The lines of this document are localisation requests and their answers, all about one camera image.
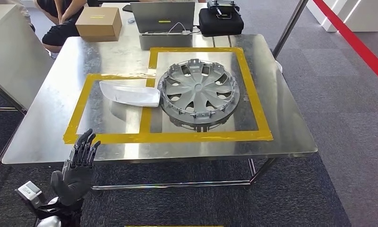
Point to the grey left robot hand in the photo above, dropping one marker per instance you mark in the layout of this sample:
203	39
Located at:
74	181

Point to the white plastic shell part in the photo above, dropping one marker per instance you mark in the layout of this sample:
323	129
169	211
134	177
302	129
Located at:
129	95

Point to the yellow tape on workbench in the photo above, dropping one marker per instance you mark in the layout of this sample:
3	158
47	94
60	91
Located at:
254	103

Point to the stainless steel workbench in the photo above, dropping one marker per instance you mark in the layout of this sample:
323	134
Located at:
286	109

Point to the white side desk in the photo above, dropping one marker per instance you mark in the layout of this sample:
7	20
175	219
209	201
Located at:
13	56

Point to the seated person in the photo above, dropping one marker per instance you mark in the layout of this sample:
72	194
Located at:
60	34

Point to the closed cardboard box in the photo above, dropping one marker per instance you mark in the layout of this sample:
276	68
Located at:
98	28

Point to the grey plastic wheel cover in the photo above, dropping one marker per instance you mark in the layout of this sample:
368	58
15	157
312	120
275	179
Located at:
198	87

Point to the small round grey object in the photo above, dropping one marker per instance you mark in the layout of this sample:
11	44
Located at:
131	21

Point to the black phone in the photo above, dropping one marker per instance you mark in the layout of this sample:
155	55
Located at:
127	8

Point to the grey laptop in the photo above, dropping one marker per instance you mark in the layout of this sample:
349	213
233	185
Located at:
162	15

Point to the black carrying case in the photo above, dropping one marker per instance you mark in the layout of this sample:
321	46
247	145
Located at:
220	26

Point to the black remote controller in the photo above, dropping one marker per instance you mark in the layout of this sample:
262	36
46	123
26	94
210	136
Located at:
223	3

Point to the red barrier belt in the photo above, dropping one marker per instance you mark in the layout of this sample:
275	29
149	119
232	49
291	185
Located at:
358	44

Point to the white display counter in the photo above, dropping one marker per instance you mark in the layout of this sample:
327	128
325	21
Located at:
364	22

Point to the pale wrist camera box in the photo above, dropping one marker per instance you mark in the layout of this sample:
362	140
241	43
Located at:
29	191

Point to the chrome stanchion post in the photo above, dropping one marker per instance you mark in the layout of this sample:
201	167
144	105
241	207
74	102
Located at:
289	28

